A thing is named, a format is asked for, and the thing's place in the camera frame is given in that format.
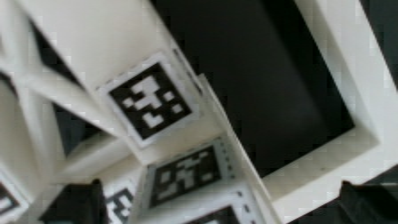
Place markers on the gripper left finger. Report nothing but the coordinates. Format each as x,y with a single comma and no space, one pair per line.
77,207

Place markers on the white boundary fence frame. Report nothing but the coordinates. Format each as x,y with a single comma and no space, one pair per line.
359,155

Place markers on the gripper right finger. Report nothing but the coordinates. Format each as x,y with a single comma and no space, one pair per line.
368,202

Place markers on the white tagged cube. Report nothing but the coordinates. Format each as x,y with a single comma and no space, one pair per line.
196,192

